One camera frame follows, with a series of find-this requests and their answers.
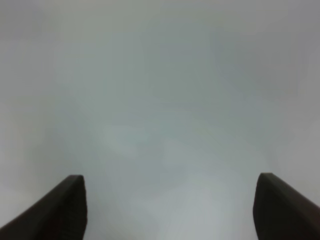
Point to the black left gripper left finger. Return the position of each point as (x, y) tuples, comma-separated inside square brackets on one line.
[(62, 214)]

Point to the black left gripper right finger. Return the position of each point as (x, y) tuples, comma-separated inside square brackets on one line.
[(282, 213)]

